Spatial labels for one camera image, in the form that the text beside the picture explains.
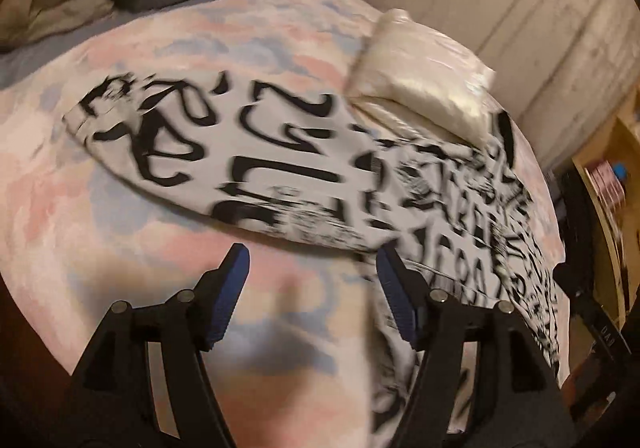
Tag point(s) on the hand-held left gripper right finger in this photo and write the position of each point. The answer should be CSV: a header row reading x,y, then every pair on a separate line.
x,y
400,298

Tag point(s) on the row of pink books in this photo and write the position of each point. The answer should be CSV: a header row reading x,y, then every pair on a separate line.
x,y
602,178

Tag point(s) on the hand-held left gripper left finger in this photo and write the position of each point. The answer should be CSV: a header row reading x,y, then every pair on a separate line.
x,y
227,298

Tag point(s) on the cream puffer jacket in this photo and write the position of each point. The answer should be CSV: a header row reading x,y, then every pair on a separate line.
x,y
415,78

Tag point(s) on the white black printed garment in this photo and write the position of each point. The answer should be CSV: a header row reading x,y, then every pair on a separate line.
x,y
280,143

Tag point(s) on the pastel patterned blanket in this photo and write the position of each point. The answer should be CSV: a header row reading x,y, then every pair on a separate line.
x,y
125,253

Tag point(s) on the beige leaf-patterned curtain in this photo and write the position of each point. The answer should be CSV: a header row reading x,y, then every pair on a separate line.
x,y
500,3

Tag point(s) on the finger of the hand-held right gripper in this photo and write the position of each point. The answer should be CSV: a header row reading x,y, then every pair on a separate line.
x,y
570,278

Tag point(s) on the wooden desk shelf unit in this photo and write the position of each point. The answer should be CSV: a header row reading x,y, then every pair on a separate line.
x,y
610,253

